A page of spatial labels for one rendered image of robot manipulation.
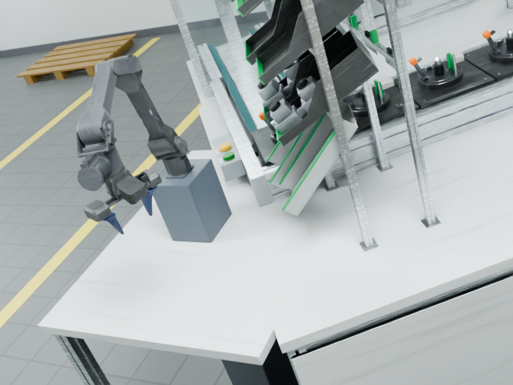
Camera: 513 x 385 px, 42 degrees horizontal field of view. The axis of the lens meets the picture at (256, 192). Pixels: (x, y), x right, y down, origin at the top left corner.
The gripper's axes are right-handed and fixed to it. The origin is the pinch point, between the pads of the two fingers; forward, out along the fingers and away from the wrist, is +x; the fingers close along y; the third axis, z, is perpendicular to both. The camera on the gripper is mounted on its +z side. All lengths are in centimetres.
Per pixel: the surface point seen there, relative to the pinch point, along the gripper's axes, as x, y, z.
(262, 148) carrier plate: 16, 56, -21
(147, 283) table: 29.4, 2.4, -17.0
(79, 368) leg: 49, -22, -32
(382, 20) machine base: 21, 174, -69
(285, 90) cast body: -9, 49, 7
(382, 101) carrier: 13, 88, 2
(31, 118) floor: 90, 127, -453
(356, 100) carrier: 14, 87, -8
